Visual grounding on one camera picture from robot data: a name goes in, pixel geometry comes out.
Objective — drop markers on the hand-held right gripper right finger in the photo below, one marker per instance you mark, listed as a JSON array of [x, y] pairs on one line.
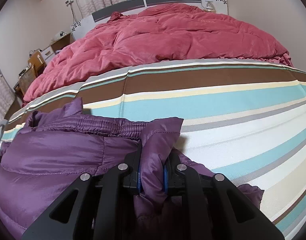
[[165, 180]]

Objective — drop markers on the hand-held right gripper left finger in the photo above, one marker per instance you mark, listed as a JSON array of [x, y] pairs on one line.
[[138, 180]]

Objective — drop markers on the purple down jacket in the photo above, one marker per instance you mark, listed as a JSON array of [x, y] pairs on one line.
[[55, 155]]

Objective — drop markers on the striped bed sheet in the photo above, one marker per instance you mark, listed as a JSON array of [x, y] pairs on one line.
[[230, 130]]

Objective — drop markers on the red quilted comforter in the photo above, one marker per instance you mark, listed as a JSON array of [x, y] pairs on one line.
[[168, 35]]

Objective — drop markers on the wicker back chair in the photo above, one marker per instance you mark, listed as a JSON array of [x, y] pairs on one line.
[[26, 80]]

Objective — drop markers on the brown wooden case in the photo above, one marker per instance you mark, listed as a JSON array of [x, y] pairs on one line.
[[37, 62]]

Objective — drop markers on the wooden desk with white drawer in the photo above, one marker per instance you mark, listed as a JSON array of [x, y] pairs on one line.
[[64, 42]]

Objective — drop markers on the printed side curtain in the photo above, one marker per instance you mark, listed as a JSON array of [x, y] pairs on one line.
[[1, 92]]

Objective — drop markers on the white power strip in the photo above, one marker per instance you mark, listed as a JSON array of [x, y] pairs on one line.
[[60, 33]]

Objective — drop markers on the bedside lamp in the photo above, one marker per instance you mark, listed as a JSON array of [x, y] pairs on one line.
[[208, 6]]

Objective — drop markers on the wall power outlet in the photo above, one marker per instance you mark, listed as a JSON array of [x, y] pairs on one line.
[[69, 1]]

